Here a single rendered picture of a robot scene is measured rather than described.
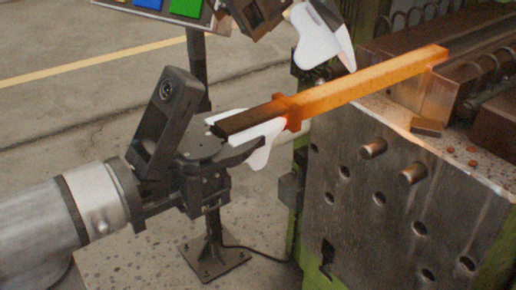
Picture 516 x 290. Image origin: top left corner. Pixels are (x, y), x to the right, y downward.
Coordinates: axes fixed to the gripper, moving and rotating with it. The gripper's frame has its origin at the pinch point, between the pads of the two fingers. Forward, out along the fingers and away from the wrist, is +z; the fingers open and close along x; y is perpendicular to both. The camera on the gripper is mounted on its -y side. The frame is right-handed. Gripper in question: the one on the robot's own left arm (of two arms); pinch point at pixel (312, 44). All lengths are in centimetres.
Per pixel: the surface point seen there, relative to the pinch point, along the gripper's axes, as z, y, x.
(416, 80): 20.9, -13.7, 0.7
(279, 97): 3.9, 6.4, -1.2
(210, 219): 82, 32, -57
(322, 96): 7.1, 2.0, 1.0
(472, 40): 27.6, -29.5, -1.2
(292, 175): 76, 3, -41
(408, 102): 24.5, -11.7, 0.1
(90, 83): 102, 37, -215
